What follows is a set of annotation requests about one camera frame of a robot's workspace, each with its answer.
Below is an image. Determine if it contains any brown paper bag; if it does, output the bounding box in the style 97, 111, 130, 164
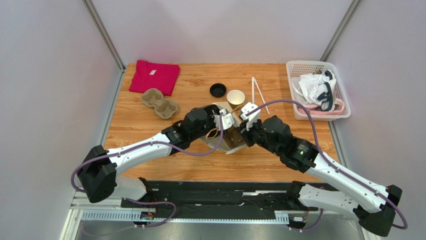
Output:
201, 101, 242, 152

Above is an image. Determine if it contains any pulp cup carrier tray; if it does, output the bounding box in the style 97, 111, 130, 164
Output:
223, 127, 247, 155
141, 88, 179, 119

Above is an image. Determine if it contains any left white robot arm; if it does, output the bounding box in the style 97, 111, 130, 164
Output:
72, 104, 227, 203

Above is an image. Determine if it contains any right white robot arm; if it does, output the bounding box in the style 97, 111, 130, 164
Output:
240, 113, 402, 237

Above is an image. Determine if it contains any folded red cloth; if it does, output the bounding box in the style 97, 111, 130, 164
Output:
129, 60, 181, 96

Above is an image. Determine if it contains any white plastic basket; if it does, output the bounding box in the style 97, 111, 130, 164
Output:
286, 60, 352, 122

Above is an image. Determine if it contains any white crumpled garment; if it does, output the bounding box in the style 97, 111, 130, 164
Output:
291, 69, 337, 111

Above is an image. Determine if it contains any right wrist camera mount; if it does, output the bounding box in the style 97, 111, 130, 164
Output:
239, 102, 262, 131

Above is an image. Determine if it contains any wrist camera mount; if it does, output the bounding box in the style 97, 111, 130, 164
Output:
213, 108, 235, 131
239, 102, 262, 131

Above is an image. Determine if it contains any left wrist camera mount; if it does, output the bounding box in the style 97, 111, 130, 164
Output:
213, 108, 235, 131

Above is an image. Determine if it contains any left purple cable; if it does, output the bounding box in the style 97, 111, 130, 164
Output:
70, 113, 225, 231

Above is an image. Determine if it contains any purple cable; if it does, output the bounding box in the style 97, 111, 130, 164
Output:
70, 113, 225, 231
245, 99, 409, 232

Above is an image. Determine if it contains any pink strap item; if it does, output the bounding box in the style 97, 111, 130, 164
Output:
296, 97, 346, 115

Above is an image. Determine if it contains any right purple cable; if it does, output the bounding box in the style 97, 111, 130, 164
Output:
245, 99, 409, 232

